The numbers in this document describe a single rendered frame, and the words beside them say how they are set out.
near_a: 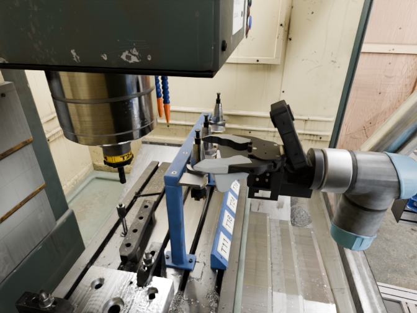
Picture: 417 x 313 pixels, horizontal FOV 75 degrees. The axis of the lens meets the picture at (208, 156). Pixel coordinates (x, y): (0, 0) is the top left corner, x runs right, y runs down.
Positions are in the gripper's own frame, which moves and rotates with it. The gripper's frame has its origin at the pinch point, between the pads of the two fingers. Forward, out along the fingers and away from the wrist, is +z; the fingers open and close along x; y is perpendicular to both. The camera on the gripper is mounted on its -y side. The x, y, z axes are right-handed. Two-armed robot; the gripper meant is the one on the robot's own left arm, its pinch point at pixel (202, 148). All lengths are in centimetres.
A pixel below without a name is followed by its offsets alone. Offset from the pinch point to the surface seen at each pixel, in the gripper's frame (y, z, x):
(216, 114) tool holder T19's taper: 13, 1, 51
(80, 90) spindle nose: -11.3, 15.7, -7.9
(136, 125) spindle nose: -5.5, 9.7, -4.9
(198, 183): 16.5, 2.2, 12.6
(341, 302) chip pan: 69, -49, 23
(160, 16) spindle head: -20.9, 2.7, -13.5
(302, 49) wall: -5, -34, 97
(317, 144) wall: 42, -51, 96
